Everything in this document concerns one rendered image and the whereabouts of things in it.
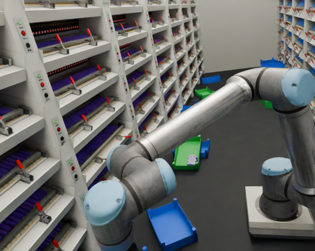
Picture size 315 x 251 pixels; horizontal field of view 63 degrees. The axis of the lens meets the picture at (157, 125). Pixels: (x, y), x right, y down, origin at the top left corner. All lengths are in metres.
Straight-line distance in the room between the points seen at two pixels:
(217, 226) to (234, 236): 0.11
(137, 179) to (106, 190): 0.07
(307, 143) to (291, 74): 0.29
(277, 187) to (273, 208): 0.14
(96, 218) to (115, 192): 0.06
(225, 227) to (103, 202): 1.12
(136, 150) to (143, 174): 0.13
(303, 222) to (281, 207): 0.11
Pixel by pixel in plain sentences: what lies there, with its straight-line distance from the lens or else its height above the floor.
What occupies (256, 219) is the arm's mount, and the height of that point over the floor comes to 0.10.
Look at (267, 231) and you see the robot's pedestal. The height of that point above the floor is 0.06.
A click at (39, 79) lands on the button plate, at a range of 1.10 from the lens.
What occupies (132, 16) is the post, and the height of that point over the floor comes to 1.20.
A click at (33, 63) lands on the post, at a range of 1.10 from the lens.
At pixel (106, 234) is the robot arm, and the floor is 0.74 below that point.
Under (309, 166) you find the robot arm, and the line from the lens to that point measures 1.17.
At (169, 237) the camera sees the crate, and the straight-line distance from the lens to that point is 1.58.
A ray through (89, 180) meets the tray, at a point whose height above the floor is 0.48.
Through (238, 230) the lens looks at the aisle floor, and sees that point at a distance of 1.58.
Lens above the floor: 1.14
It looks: 22 degrees down
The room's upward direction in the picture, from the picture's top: 12 degrees counter-clockwise
